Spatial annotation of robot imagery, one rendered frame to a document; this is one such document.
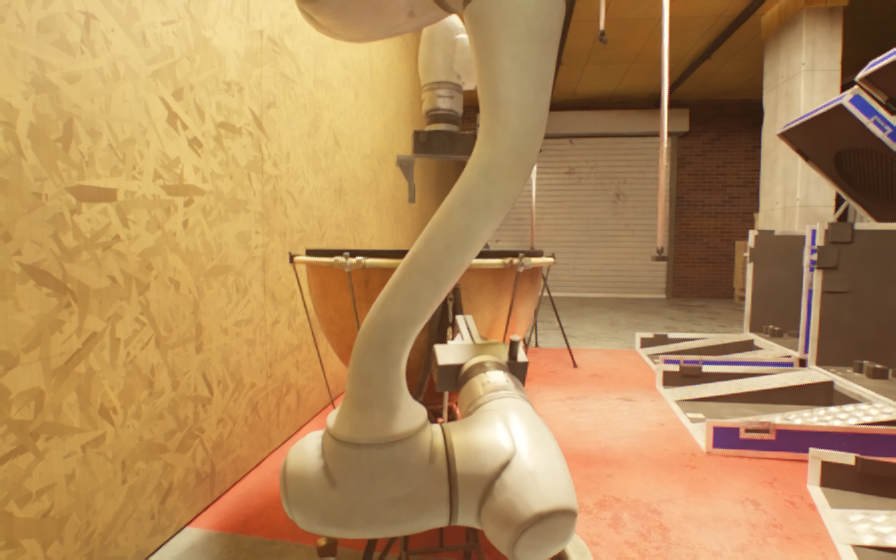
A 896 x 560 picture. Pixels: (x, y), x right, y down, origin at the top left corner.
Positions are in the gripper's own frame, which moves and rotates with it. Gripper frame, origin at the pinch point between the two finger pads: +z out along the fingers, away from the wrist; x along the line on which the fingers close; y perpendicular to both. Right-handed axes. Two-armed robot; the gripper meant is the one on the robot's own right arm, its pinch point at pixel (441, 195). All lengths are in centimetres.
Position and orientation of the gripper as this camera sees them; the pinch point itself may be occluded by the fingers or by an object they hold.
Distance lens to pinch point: 99.7
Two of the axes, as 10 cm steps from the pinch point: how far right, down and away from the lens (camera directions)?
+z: -0.1, 10.0, 0.7
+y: 1.7, 0.7, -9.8
